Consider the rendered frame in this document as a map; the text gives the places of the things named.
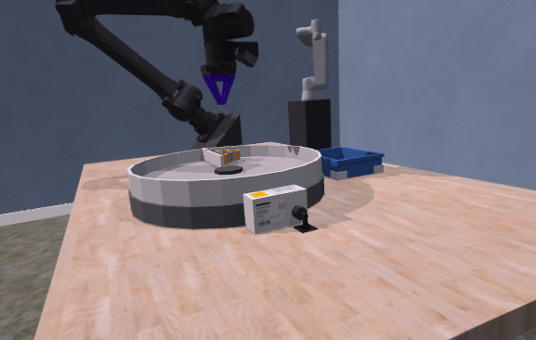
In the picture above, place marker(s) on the blue open crate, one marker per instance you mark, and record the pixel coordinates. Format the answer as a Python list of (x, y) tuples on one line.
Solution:
[(342, 163)]

